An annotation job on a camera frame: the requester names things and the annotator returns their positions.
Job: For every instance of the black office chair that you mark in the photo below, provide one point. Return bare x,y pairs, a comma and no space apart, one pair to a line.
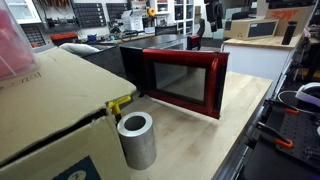
165,30

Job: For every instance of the red toolbox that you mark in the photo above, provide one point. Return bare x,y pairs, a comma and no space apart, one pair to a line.
63,36

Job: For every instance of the white grey cushion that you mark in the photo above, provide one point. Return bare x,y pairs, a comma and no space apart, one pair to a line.
78,49

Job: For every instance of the flat tan cardboard box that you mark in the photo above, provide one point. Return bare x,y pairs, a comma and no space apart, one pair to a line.
250,29

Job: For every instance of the dark grey storage bin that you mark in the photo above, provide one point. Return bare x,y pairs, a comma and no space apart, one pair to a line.
106,61

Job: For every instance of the white box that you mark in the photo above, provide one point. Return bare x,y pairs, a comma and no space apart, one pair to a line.
132,20

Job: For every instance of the large black parts organizer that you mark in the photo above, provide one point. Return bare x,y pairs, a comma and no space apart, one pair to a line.
89,15

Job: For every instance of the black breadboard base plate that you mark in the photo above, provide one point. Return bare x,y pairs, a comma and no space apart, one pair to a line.
293,146

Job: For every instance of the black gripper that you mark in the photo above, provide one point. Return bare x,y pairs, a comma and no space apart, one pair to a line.
214,11

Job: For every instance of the white glass door shelf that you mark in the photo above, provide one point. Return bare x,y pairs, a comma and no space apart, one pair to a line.
170,11

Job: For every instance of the red microwave door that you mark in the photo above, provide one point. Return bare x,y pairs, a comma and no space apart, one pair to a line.
213,83

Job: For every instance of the white table with wooden top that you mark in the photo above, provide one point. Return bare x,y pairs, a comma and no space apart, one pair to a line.
253,60

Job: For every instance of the red and black microwave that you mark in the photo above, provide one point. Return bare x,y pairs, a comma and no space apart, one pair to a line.
133,66

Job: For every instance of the yellow clamp tool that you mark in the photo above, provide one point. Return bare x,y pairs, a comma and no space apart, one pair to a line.
116,106

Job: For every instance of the clear plastic storage bin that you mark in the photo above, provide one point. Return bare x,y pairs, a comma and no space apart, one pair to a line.
15,43

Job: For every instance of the large brown cardboard box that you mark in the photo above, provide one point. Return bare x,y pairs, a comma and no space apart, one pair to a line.
53,100

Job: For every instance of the black pegboard with tools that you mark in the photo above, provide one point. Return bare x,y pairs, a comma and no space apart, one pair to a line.
53,16

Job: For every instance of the small black parts organizer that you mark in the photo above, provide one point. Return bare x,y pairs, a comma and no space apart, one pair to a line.
33,36

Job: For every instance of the white wall cabinet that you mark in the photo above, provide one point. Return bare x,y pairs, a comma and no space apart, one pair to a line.
21,11

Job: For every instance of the yellow round object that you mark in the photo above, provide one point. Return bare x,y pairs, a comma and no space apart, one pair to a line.
151,12

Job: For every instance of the grey metal cylinder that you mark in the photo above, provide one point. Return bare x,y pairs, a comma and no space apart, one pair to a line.
137,143

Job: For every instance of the cardboard box with orange print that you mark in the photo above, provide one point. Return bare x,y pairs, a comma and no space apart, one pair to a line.
290,14

